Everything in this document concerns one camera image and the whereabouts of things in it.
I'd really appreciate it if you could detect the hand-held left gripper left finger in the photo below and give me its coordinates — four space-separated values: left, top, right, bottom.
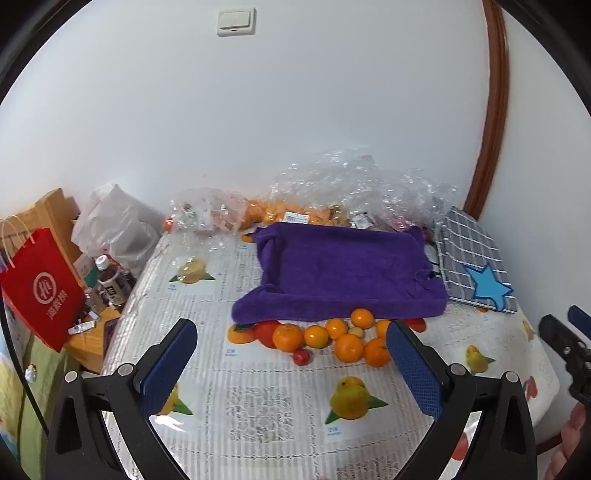
44 318 198 480

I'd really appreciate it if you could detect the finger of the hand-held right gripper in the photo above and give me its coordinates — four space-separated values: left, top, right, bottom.
567 305 591 330
538 314 591 365

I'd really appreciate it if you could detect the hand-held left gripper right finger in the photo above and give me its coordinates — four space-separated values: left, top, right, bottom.
386 318 540 480

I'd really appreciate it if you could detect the purple towel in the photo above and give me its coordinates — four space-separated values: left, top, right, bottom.
231 222 450 325

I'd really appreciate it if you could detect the person's right hand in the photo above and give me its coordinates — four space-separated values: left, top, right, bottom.
545 404 591 480

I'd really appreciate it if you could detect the wooden stool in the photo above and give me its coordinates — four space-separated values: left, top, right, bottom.
65 305 123 374

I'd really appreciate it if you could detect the dark bottle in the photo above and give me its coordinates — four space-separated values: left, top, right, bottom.
113 270 137 308

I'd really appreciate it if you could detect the fruit-print tablecloth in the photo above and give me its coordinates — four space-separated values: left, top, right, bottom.
102 222 561 480

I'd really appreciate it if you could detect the white-capped bottle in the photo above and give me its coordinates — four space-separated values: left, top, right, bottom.
95 256 121 305

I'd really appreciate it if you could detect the grey checked cloth blue star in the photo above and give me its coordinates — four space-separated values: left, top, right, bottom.
434 206 519 315

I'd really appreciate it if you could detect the green printed blanket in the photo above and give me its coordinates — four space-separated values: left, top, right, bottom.
0 318 81 467

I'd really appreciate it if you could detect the red paper bag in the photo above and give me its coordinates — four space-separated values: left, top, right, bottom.
0 215 88 354

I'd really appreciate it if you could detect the white plastic bag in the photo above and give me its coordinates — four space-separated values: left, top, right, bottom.
71 184 162 273

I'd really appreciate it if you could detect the small clear plastic bag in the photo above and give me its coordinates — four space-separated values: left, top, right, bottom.
167 187 250 250

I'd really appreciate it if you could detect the pile of bagged oranges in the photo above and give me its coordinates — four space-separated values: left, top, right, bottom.
240 198 338 229

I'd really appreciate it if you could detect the large clear plastic bag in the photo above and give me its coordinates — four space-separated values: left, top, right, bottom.
270 148 458 229

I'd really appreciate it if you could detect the brown wooden door frame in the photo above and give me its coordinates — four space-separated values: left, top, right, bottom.
463 0 509 222

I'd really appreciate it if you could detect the white light switch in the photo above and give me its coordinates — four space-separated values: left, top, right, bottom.
217 9 256 37

